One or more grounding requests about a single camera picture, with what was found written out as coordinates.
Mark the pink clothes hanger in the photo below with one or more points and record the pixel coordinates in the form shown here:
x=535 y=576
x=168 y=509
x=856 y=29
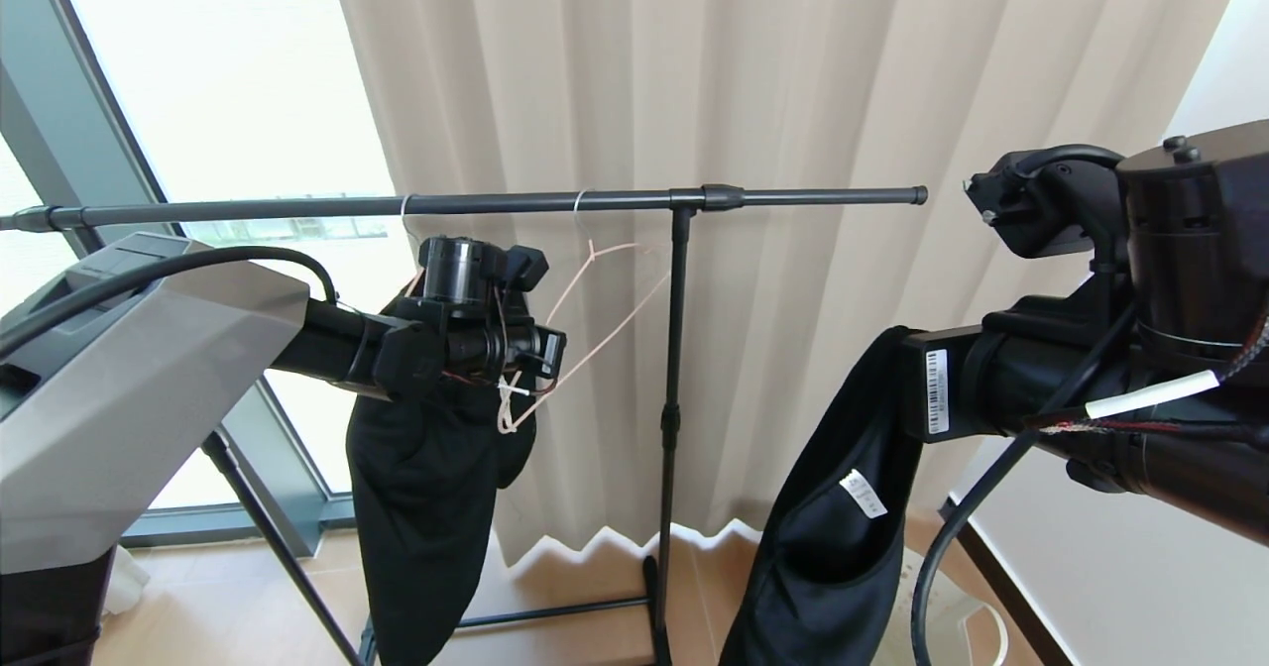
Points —
x=404 y=220
x=607 y=339

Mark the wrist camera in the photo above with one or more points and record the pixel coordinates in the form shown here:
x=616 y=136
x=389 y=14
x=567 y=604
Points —
x=520 y=265
x=1041 y=210

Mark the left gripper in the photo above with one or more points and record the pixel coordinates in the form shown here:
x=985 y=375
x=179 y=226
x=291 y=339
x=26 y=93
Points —
x=496 y=349

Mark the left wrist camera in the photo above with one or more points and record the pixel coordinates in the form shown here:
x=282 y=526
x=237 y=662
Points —
x=520 y=265

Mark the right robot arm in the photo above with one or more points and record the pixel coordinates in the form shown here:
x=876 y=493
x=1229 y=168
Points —
x=1200 y=250

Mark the black knitted garment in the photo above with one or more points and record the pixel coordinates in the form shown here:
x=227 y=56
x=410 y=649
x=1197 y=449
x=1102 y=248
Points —
x=426 y=507

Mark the white laundry basket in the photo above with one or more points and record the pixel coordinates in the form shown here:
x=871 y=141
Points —
x=952 y=616

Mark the window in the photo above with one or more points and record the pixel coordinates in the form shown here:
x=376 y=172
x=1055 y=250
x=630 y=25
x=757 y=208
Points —
x=248 y=71

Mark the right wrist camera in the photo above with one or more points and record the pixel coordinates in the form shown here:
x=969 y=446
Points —
x=1041 y=210

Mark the black clothes rack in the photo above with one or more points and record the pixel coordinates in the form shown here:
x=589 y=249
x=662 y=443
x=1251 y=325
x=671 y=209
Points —
x=793 y=196

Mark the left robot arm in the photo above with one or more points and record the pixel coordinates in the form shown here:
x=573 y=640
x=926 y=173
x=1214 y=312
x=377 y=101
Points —
x=149 y=398

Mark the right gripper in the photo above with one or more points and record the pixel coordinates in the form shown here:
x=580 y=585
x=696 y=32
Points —
x=1041 y=369

